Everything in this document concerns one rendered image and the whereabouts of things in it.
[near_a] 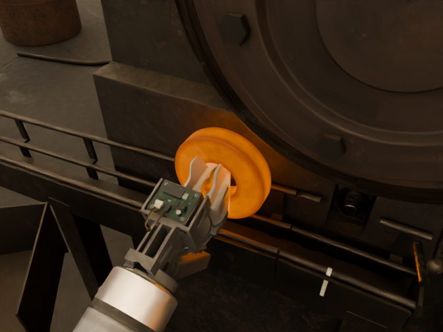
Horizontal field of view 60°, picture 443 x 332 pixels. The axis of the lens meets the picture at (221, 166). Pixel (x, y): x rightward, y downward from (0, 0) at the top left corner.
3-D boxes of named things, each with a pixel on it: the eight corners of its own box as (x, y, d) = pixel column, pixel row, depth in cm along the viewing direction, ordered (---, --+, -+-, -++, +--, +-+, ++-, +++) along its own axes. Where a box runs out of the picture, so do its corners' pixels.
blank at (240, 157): (177, 118, 60) (165, 129, 57) (271, 135, 53) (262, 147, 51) (191, 194, 69) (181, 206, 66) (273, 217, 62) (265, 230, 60)
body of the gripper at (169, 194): (213, 192, 48) (163, 280, 42) (221, 222, 55) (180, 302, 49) (161, 172, 50) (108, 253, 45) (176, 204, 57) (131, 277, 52)
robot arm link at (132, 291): (168, 341, 47) (106, 307, 51) (187, 304, 50) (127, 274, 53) (148, 325, 40) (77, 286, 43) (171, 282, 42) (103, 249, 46)
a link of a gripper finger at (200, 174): (221, 138, 55) (189, 189, 50) (225, 161, 59) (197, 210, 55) (201, 131, 56) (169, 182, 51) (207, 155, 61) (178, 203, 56)
